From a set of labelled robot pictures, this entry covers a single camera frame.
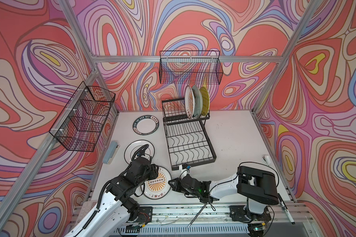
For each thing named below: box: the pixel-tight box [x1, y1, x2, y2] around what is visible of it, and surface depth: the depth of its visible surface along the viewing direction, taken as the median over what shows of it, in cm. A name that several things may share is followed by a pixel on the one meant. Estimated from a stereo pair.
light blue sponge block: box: [102, 140, 121, 165], surface depth 93 cm
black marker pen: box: [277, 193, 296, 225], surface depth 75 cm
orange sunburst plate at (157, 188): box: [140, 165, 173, 200], surface depth 81 cm
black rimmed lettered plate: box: [132, 114, 160, 136], surface depth 113 cm
